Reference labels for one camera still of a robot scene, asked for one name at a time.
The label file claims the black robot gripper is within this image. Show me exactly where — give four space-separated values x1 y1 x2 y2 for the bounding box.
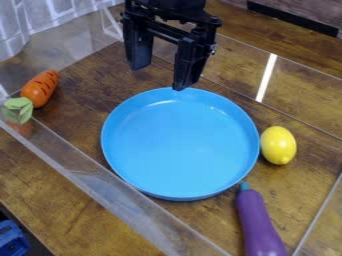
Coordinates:
122 0 222 91

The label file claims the orange toy carrot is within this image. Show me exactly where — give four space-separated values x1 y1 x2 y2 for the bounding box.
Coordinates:
4 69 59 124

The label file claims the blue round plate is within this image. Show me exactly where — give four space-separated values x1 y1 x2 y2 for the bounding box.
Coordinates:
101 88 260 201

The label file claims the white checkered curtain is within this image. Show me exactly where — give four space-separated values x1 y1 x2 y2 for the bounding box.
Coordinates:
0 0 125 62

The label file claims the yellow toy lemon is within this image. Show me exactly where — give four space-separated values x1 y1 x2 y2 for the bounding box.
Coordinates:
261 126 297 165

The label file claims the purple toy eggplant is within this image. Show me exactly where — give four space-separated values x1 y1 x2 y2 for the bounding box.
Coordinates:
236 182 289 256

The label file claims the blue plastic object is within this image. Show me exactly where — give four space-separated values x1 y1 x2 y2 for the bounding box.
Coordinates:
0 220 31 256

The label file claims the clear acrylic barrier wall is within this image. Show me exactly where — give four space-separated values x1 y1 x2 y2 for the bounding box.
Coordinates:
0 83 233 256

